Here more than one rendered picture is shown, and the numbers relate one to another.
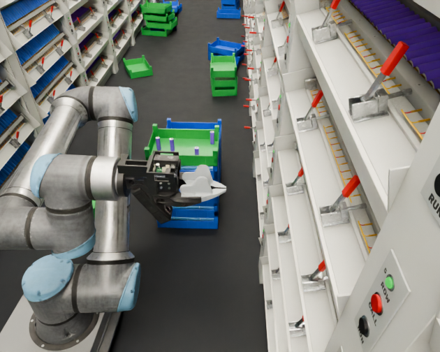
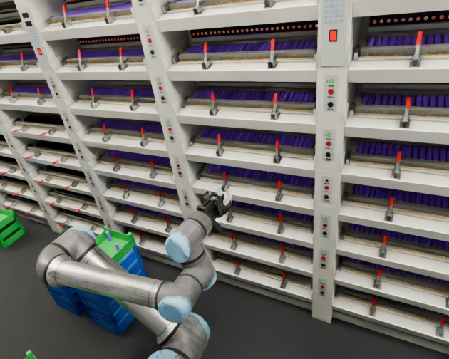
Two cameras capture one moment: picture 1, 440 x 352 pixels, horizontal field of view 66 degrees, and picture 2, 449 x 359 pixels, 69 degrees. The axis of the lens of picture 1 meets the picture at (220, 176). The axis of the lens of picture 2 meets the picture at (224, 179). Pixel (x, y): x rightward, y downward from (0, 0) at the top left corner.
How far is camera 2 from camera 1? 0.97 m
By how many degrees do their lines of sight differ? 49
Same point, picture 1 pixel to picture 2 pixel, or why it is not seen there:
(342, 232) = (284, 159)
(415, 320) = (340, 132)
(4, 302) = not seen: outside the picture
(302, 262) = (266, 198)
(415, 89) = (280, 103)
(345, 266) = (298, 163)
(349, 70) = (246, 113)
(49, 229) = (202, 270)
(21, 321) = not seen: outside the picture
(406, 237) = (326, 122)
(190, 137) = not seen: hidden behind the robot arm
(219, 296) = (207, 309)
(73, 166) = (192, 226)
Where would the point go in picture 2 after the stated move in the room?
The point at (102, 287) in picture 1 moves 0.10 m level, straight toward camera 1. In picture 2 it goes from (192, 335) to (217, 331)
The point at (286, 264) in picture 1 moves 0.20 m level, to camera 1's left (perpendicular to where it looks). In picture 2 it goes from (245, 224) to (228, 251)
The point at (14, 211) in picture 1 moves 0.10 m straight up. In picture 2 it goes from (180, 281) to (174, 258)
